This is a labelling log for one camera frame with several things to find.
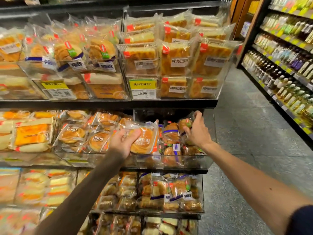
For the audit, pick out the row of green-yellow bottles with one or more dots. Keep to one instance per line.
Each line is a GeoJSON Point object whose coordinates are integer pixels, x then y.
{"type": "Point", "coordinates": [297, 2]}

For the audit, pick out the row of dark sauce bottles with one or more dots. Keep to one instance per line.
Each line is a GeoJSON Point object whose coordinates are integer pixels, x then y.
{"type": "Point", "coordinates": [281, 51]}

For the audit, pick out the dark blue sleeve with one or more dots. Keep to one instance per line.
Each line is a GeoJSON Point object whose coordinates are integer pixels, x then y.
{"type": "Point", "coordinates": [302, 221]}

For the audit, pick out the yellow and white price label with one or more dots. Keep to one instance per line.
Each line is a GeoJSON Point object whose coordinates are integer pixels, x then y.
{"type": "Point", "coordinates": [143, 88]}
{"type": "Point", "coordinates": [58, 90]}

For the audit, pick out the person's left thumb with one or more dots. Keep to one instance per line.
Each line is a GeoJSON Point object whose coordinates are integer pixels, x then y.
{"type": "Point", "coordinates": [136, 136]}

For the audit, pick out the person's right forearm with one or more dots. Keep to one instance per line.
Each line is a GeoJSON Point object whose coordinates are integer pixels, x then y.
{"type": "Point", "coordinates": [247, 178]}

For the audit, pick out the dark bottle shelf unit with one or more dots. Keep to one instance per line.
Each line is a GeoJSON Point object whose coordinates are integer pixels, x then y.
{"type": "Point", "coordinates": [273, 95]}

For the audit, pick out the person's left hand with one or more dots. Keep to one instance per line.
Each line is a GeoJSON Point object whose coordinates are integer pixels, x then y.
{"type": "Point", "coordinates": [121, 145]}

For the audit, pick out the pile of round bun packets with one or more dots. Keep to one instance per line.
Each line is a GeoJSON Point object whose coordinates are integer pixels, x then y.
{"type": "Point", "coordinates": [90, 134]}

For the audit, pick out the pile of green-label bread packets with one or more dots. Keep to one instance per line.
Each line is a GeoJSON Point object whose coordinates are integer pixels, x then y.
{"type": "Point", "coordinates": [71, 51]}

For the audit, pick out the black bakery shelf rack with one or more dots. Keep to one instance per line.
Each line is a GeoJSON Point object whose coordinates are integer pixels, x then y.
{"type": "Point", "coordinates": [107, 104]}

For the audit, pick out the row of pale sauce bottles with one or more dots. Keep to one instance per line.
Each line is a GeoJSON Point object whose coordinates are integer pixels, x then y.
{"type": "Point", "coordinates": [286, 28]}

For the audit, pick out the stack of cream sandwich packets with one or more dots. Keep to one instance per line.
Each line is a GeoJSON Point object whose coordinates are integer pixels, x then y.
{"type": "Point", "coordinates": [36, 188]}

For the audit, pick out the pile of orange sandwich cake packets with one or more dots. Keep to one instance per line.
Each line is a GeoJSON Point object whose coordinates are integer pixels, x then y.
{"type": "Point", "coordinates": [27, 132]}

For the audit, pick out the pile of brown pastry packets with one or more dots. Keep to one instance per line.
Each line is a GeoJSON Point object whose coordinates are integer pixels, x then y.
{"type": "Point", "coordinates": [117, 192]}

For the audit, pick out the row of yellow oil bottles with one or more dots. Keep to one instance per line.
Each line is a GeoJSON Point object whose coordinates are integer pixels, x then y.
{"type": "Point", "coordinates": [281, 83]}

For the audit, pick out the stack of white-orange cake packets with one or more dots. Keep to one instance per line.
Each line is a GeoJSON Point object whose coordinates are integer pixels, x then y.
{"type": "Point", "coordinates": [49, 83]}

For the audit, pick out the person's right thumb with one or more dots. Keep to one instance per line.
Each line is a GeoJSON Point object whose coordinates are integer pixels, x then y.
{"type": "Point", "coordinates": [187, 130]}

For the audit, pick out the person's left forearm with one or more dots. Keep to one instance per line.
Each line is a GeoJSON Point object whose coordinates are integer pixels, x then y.
{"type": "Point", "coordinates": [80, 195]}

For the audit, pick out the person's right hand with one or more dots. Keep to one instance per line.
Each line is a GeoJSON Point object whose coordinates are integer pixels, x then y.
{"type": "Point", "coordinates": [199, 135]}

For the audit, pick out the pile of mixed bread packets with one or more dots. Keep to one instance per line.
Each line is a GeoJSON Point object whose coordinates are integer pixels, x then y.
{"type": "Point", "coordinates": [146, 226]}

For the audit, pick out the stack of sliced cake packets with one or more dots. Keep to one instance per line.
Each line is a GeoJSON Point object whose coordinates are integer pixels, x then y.
{"type": "Point", "coordinates": [176, 56]}

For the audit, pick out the round bun clear packet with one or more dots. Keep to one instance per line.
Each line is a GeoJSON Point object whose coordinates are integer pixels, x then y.
{"type": "Point", "coordinates": [146, 140]}

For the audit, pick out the pile of blue-banded bread packets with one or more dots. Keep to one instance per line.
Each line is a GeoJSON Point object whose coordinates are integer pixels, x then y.
{"type": "Point", "coordinates": [174, 146]}
{"type": "Point", "coordinates": [171, 193]}

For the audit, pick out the blue-banded bread single packet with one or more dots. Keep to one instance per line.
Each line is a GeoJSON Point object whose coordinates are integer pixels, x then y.
{"type": "Point", "coordinates": [186, 124]}

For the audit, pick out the wooden shelf unit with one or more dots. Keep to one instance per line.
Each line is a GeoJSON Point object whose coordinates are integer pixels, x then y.
{"type": "Point", "coordinates": [242, 14]}

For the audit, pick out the clear acrylic display bin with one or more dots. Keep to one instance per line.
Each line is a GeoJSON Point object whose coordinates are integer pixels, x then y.
{"type": "Point", "coordinates": [171, 162]}
{"type": "Point", "coordinates": [210, 78]}

